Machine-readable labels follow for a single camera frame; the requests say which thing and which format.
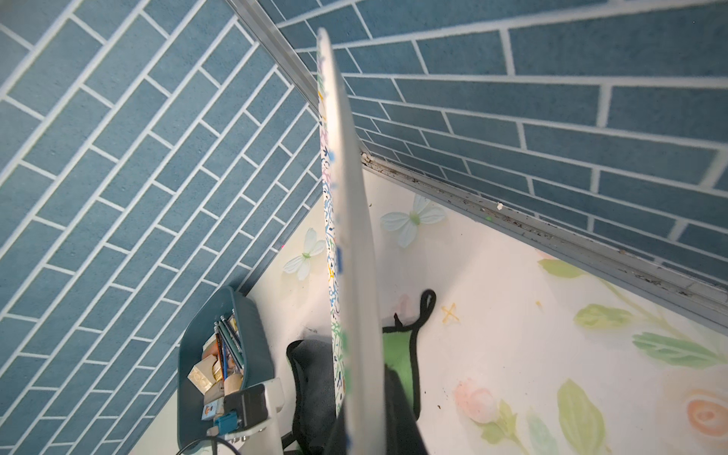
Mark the teal plastic storage bin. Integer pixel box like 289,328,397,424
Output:
177,284,275,447

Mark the grey green cleaning cloth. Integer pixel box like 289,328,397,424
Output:
286,289,437,454

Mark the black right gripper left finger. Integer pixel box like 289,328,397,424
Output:
323,406,348,455

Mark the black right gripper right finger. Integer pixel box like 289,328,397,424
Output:
384,367,428,455

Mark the round colourful squiggle plate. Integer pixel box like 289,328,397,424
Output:
317,28,387,454

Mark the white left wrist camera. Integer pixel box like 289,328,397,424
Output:
210,378,286,454

